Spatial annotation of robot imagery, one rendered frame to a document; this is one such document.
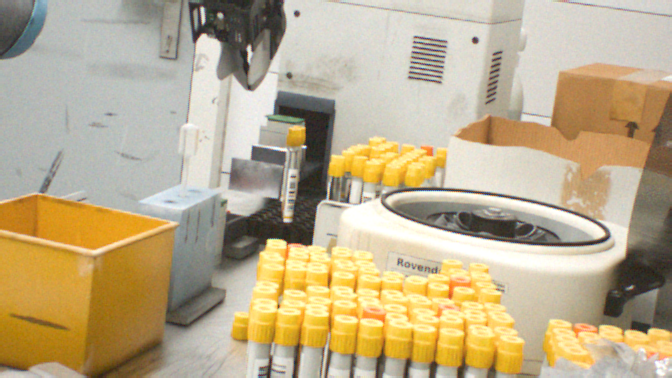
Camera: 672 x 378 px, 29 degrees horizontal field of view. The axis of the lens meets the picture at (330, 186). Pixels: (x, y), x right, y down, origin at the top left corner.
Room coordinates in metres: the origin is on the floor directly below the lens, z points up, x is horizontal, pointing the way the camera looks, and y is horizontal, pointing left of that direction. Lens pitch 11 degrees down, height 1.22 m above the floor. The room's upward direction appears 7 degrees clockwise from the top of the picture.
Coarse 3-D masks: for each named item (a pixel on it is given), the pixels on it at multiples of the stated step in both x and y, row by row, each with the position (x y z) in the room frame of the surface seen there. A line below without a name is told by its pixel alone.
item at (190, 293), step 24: (168, 192) 1.13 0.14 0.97; (192, 192) 1.15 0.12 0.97; (216, 192) 1.16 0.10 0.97; (168, 216) 1.07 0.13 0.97; (192, 216) 1.10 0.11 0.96; (216, 216) 1.16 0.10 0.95; (192, 240) 1.10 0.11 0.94; (216, 240) 1.17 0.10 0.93; (192, 264) 1.11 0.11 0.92; (192, 288) 1.12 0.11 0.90; (216, 288) 1.16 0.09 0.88; (168, 312) 1.07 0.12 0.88; (192, 312) 1.08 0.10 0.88
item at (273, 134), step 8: (264, 128) 1.62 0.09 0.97; (272, 128) 1.62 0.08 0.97; (280, 128) 1.62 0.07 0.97; (288, 128) 1.62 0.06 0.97; (264, 136) 1.62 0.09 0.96; (272, 136) 1.62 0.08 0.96; (280, 136) 1.62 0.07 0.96; (264, 144) 1.62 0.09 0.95; (272, 144) 1.62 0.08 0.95; (280, 144) 1.62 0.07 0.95
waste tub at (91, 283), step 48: (0, 240) 0.92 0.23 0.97; (48, 240) 0.91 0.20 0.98; (96, 240) 1.04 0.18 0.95; (144, 240) 0.97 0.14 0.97; (0, 288) 0.92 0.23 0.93; (48, 288) 0.91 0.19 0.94; (96, 288) 0.91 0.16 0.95; (144, 288) 0.98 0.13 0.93; (0, 336) 0.92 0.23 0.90; (48, 336) 0.91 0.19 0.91; (96, 336) 0.91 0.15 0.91; (144, 336) 0.99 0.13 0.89
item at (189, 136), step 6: (186, 126) 1.12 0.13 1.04; (192, 126) 1.12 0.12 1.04; (180, 132) 1.12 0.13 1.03; (186, 132) 1.12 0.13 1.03; (192, 132) 1.12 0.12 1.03; (198, 132) 1.12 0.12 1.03; (180, 138) 1.12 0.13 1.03; (186, 138) 1.12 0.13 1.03; (192, 138) 1.12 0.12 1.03; (198, 138) 1.13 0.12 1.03; (180, 144) 1.12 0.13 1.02; (186, 144) 1.12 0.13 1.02; (192, 144) 1.12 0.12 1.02; (180, 150) 1.12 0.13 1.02; (186, 150) 1.12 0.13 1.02; (192, 150) 1.12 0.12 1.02
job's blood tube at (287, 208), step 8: (288, 152) 1.41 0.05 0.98; (296, 152) 1.41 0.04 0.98; (288, 160) 1.41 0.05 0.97; (296, 160) 1.41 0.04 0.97; (288, 168) 1.41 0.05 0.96; (296, 168) 1.41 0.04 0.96; (288, 176) 1.41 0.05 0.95; (296, 176) 1.41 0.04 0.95; (288, 184) 1.41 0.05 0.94; (288, 192) 1.41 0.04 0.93; (288, 200) 1.41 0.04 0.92; (288, 208) 1.41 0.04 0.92; (280, 216) 1.42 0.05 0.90; (288, 216) 1.41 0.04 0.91
